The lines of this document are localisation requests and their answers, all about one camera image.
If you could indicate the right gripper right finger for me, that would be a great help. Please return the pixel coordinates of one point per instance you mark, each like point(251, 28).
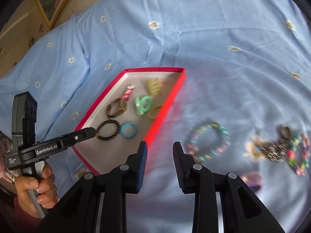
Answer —
point(242, 210)

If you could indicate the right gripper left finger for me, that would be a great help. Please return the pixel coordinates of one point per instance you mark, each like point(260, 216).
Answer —
point(98, 203)

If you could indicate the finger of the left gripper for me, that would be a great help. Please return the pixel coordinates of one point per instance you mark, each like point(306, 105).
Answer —
point(82, 135)

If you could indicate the turquoise ring bangle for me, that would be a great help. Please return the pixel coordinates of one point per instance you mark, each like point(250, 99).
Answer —
point(129, 130)

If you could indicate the pink cartoon hair clip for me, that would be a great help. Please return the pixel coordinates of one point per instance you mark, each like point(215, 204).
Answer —
point(127, 93)

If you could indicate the yellow ring bangle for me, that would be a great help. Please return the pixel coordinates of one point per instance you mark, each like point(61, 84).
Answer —
point(152, 113)

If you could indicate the yellow claw hair clip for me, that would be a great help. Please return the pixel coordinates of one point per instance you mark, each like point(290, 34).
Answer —
point(154, 86)

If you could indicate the left hand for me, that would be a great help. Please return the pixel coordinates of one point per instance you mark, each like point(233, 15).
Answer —
point(47, 197)

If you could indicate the red shallow box tray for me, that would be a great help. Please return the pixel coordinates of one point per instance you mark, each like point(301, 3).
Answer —
point(102, 156)

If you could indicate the blue flowered bed sheet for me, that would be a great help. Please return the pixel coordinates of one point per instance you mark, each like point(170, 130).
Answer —
point(248, 68)

